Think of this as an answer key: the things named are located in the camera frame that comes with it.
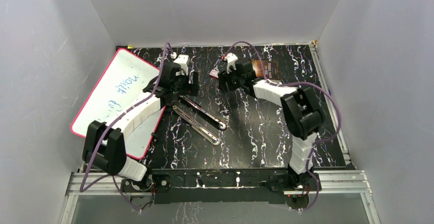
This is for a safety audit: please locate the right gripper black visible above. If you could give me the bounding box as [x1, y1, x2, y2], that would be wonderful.
[217, 66, 244, 95]

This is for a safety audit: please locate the small red staple box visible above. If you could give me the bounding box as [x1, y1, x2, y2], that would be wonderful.
[209, 70, 219, 79]

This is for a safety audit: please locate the black stapler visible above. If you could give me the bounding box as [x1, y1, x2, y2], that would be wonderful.
[171, 96, 227, 146]

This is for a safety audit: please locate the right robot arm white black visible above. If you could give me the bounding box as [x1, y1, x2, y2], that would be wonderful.
[218, 54, 324, 190]

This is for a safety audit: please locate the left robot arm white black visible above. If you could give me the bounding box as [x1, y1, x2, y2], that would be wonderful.
[82, 55, 199, 191]

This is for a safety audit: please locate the dark paperback book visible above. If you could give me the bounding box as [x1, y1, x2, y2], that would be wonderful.
[251, 59, 281, 81]

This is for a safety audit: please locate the pink-framed whiteboard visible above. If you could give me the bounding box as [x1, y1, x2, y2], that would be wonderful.
[70, 49, 165, 160]

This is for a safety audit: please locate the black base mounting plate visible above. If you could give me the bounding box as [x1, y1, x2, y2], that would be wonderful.
[121, 168, 322, 206]

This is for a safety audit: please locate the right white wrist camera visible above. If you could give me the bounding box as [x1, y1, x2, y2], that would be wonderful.
[223, 53, 238, 74]

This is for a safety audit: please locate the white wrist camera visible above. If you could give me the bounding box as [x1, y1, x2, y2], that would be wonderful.
[223, 53, 238, 74]
[170, 52, 190, 76]

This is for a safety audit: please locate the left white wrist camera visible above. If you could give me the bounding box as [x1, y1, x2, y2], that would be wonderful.
[170, 52, 190, 76]

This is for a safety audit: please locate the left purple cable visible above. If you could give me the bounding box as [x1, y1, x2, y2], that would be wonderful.
[79, 42, 177, 213]

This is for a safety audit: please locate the aluminium frame rail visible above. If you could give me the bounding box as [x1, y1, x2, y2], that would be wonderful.
[60, 169, 380, 223]

